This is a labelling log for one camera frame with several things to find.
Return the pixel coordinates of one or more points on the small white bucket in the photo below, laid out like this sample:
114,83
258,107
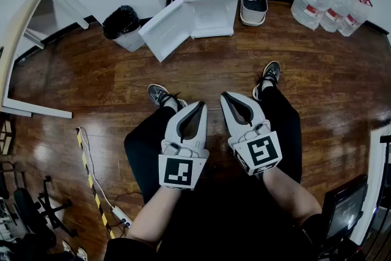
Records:
253,13

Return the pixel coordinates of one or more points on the person's shoe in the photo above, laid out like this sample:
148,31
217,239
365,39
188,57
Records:
270,73
82,254
67,249
159,94

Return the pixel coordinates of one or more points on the black office chair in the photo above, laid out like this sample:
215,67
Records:
27,208

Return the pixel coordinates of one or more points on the yellow black striped floor strip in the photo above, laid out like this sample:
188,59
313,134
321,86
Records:
91,181

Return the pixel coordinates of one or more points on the brown wooden crate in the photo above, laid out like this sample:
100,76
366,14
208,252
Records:
6,137

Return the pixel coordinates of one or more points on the person's right shoe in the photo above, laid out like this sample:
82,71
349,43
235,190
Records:
270,73

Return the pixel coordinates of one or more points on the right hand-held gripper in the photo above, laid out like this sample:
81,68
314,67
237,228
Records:
261,152

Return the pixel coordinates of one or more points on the person's left forearm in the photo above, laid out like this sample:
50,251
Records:
152,217

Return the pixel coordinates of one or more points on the person's leg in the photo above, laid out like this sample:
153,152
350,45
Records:
143,149
284,125

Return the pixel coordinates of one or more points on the white side table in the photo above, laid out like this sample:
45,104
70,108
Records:
371,177

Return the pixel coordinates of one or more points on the person's right leg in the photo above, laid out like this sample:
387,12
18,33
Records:
284,125

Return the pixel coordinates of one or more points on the white frame desk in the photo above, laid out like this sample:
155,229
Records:
36,108

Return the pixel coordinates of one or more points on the person's black shirt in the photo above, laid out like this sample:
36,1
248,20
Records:
220,223

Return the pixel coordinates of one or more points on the person's right forearm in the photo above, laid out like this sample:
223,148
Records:
290,198

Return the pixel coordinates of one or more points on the white power strip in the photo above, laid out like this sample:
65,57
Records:
122,217

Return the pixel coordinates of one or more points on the black monitor screen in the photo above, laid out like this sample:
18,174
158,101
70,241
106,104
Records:
345,211

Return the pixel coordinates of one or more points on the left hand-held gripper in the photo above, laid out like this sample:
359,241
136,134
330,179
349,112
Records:
178,172

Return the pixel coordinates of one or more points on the person's left shoe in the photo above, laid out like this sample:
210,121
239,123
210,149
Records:
159,94

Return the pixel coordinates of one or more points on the person's left leg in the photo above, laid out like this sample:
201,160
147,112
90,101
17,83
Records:
143,149

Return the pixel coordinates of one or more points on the white bin with black bag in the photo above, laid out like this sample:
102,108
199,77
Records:
120,23

